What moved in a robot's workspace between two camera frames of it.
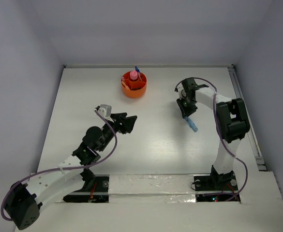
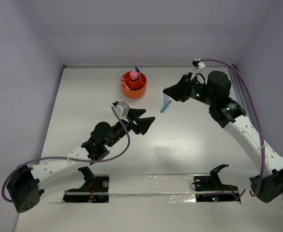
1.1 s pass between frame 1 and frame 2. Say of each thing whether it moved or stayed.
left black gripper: moved
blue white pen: stayed
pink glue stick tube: stayed
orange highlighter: stayed
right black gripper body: moved
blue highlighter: moved
